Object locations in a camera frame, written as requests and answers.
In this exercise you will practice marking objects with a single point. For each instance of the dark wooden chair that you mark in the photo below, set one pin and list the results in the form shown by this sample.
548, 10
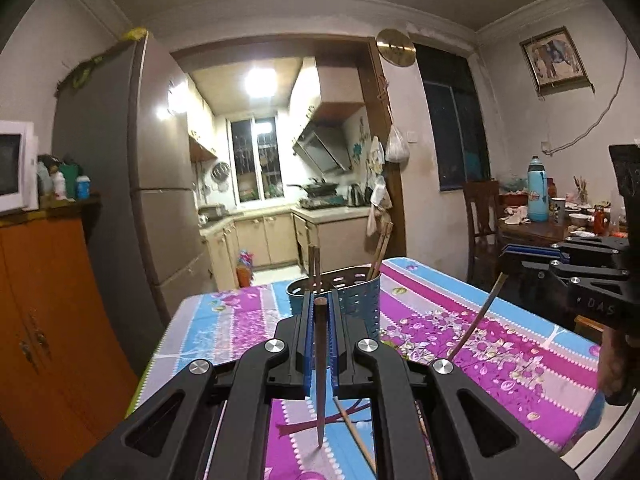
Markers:
482, 210

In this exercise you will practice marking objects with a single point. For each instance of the hanging round strainers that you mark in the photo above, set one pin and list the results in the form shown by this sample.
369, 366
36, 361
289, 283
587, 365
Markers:
221, 172

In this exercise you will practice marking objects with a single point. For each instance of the white pill bottle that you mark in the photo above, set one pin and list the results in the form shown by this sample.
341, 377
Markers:
59, 187

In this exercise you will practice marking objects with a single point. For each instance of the printed white cup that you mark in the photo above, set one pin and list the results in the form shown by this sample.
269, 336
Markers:
558, 211

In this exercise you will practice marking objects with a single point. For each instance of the white ceramic bowl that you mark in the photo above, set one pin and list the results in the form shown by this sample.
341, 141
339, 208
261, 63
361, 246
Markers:
579, 221

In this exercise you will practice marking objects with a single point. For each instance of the grey refrigerator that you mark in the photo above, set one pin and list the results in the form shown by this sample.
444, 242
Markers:
155, 150

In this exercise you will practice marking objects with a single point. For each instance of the cream kitchen wall cabinet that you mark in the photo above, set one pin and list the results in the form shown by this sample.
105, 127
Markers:
335, 85
202, 120

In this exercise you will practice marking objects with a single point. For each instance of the green plastic container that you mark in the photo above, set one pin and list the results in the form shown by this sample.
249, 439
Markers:
71, 170

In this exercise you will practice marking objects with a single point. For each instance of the steel range hood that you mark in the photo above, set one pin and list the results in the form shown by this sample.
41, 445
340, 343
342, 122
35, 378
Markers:
320, 147

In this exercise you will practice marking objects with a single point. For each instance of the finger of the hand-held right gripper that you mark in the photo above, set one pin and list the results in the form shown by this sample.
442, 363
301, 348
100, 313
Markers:
540, 252
560, 271

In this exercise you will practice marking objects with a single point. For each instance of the orange wooden cabinet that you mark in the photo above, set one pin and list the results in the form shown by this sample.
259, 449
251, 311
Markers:
45, 335

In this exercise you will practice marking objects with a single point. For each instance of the dark room window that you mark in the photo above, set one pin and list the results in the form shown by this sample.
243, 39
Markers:
455, 120

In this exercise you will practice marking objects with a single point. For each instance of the set of wooden chopsticks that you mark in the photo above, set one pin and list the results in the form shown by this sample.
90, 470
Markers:
313, 265

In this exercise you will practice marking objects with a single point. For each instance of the gas stove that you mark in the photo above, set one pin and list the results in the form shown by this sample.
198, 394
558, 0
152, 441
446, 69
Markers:
322, 202

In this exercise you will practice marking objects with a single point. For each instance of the barred kitchen window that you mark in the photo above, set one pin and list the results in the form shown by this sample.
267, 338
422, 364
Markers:
255, 160

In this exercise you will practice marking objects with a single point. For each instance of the crumpled white cloth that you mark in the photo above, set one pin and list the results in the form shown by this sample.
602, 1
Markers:
516, 216

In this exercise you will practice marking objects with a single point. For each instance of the hanging kitchen cloths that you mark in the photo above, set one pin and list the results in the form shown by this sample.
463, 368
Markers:
377, 195

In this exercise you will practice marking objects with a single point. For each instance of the black wok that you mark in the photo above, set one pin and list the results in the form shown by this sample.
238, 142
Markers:
317, 189

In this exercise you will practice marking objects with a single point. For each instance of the steel electric kettle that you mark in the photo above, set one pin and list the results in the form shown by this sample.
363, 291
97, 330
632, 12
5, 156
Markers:
356, 196

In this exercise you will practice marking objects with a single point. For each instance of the cream kitchen base cabinets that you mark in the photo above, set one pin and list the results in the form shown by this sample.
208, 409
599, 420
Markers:
265, 240

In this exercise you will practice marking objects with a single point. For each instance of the colourful floor bag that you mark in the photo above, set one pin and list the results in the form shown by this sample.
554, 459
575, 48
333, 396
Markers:
245, 270

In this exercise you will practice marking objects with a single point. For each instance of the kitchen ceiling light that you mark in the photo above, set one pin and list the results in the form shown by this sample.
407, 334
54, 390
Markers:
261, 82

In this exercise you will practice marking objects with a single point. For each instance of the red jar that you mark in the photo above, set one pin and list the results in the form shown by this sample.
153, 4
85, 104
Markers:
551, 189

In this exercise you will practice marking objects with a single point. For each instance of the wooden doorway frame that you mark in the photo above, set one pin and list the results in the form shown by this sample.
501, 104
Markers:
377, 125

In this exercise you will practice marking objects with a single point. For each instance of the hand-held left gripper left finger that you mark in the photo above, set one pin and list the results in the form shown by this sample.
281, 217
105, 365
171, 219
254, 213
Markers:
307, 350

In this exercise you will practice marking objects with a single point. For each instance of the white microwave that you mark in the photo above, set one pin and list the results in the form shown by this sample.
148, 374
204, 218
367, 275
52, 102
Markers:
12, 165

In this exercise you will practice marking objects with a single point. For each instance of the white plastic bag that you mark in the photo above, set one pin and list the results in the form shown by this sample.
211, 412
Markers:
397, 149

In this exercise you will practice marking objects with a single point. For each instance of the blue perforated utensil holder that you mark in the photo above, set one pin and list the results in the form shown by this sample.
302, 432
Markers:
357, 300

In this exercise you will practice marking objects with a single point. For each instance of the person's right hand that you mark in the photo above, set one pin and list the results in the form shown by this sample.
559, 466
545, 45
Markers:
612, 365

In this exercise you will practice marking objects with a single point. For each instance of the colourful floral tablecloth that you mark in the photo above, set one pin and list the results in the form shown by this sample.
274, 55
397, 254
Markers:
500, 340

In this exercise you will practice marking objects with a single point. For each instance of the long brown chopstick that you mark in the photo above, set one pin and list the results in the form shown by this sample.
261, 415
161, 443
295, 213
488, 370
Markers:
475, 317
320, 360
355, 437

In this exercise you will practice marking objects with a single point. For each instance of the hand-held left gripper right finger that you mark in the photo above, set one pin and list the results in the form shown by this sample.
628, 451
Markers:
334, 350

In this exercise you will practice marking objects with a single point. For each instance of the blue thermos flask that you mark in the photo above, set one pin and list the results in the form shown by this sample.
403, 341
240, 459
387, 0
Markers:
538, 195

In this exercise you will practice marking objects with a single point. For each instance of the golden round wall clock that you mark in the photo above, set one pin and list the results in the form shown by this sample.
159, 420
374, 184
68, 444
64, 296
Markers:
396, 47

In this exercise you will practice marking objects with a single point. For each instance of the blue lidded jar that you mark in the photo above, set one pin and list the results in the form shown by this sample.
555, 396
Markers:
83, 189

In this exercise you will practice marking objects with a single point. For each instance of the framed elephant picture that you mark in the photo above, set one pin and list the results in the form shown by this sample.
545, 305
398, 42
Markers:
555, 60

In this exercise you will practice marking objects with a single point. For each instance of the green yellow leaf garland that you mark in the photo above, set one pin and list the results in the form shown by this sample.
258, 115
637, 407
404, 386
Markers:
85, 67

